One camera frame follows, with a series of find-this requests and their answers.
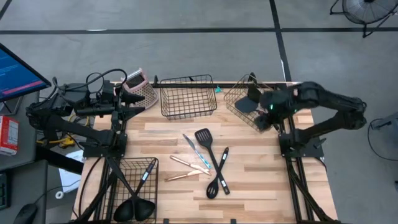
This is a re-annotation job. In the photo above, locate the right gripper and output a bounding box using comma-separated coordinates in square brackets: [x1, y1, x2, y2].
[254, 88, 296, 132]

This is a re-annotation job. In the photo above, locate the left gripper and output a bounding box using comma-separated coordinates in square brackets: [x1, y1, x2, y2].
[101, 80, 147, 126]

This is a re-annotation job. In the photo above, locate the black solid turner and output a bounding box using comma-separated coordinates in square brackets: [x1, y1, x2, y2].
[234, 83, 265, 114]

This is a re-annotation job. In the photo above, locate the black slotted turner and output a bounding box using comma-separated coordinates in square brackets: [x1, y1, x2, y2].
[195, 128, 231, 195]

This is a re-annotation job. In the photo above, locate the silver knife blue handle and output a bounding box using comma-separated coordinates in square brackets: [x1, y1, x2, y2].
[182, 133, 212, 170]

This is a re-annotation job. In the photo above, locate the rose gold knife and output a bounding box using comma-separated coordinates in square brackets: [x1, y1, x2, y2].
[164, 169, 203, 183]
[169, 155, 212, 177]

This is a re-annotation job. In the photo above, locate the black slotted spoon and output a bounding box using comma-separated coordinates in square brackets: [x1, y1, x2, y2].
[206, 147, 230, 200]

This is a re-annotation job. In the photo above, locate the black nylon ladle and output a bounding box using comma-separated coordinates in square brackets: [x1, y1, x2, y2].
[113, 158, 157, 223]
[106, 156, 156, 222]

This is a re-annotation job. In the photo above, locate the pink box grater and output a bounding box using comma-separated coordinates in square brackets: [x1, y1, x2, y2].
[120, 67, 159, 110]

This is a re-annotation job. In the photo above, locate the black desk leg bar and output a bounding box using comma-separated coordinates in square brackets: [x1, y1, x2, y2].
[35, 145, 85, 175]

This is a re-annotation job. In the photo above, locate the white paper sheet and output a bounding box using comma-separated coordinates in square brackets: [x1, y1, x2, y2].
[58, 149, 85, 194]

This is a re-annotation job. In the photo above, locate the computer monitor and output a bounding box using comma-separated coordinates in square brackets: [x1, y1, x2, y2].
[0, 42, 52, 103]

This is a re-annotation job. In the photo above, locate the grey monitor stand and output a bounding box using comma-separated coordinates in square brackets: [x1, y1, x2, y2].
[0, 96, 23, 116]

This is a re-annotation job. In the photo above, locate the grey chair base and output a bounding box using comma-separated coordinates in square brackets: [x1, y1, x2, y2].
[369, 112, 398, 131]

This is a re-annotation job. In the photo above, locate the red cardboard box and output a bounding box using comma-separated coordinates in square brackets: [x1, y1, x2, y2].
[0, 114, 19, 156]

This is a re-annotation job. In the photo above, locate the grey desk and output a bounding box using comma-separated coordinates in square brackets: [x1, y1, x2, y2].
[0, 91, 49, 224]

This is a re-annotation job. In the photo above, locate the black floor fan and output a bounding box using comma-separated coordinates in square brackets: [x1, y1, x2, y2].
[330, 0, 398, 39]

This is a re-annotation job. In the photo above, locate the black computer mouse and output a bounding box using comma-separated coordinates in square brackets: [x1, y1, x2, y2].
[12, 203, 39, 224]

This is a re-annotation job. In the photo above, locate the black keyboard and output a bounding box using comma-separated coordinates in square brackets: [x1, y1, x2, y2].
[0, 173, 9, 210]

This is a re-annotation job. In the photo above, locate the gold wire basket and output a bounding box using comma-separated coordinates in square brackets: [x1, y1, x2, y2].
[223, 73, 290, 134]

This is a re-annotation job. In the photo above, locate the black wire basket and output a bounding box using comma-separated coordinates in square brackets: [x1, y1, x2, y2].
[159, 73, 218, 120]
[102, 156, 159, 224]

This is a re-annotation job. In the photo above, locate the yellow cable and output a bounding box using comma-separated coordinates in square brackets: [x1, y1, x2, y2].
[36, 113, 91, 147]

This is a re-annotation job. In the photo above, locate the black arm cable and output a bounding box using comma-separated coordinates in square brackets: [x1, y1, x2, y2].
[77, 157, 103, 218]

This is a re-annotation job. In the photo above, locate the thin black floor cable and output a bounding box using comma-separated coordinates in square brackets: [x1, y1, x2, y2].
[367, 118, 398, 162]

